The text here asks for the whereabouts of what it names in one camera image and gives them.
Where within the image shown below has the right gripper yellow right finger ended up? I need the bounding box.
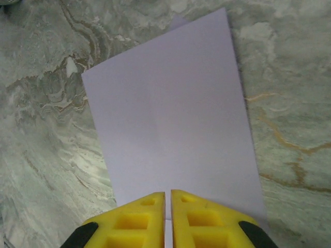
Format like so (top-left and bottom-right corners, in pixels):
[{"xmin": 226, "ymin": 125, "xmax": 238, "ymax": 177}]
[{"xmin": 170, "ymin": 189, "xmax": 279, "ymax": 248}]

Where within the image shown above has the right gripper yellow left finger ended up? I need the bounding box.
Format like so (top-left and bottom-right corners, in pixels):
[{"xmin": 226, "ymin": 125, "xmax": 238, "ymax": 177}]
[{"xmin": 61, "ymin": 191, "xmax": 166, "ymax": 248}]

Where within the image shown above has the lilac paper sheet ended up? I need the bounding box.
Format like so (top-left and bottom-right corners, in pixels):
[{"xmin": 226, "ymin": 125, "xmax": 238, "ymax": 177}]
[{"xmin": 81, "ymin": 7, "xmax": 268, "ymax": 248}]

